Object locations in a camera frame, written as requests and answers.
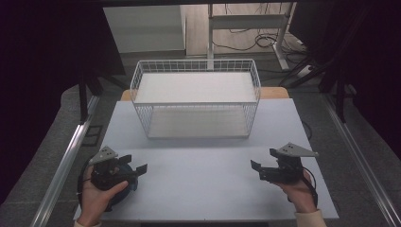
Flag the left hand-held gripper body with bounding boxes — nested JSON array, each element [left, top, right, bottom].
[[88, 145, 133, 192]]

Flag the white wire basket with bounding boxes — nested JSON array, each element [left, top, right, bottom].
[[130, 58, 262, 140]]

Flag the black square frame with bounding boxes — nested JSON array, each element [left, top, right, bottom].
[[81, 124, 104, 148]]

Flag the wooden table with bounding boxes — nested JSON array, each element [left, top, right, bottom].
[[120, 86, 290, 102]]

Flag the person's left hand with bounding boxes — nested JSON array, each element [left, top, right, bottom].
[[76, 165, 130, 225]]

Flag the white power strip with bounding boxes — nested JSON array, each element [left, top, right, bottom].
[[295, 64, 317, 79]]

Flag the black floor cables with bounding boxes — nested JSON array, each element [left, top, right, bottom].
[[211, 3, 315, 88]]

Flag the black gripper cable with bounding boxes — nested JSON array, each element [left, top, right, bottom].
[[77, 153, 96, 207], [286, 166, 320, 210]]

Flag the person's right hand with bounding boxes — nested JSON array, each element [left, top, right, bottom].
[[271, 169, 318, 215]]

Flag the black stand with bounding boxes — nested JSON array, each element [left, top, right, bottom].
[[77, 70, 129, 125], [278, 60, 358, 124]]

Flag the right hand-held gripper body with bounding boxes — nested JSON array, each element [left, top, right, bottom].
[[259, 142, 320, 185]]

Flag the white desk frame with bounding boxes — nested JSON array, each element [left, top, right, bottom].
[[206, 2, 298, 71]]

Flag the metal rail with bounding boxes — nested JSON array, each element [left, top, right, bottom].
[[321, 94, 401, 227], [29, 95, 101, 227]]

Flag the white cabinet panel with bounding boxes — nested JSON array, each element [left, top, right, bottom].
[[102, 4, 187, 55]]

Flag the dark blue round object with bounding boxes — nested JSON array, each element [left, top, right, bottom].
[[108, 160, 140, 206]]

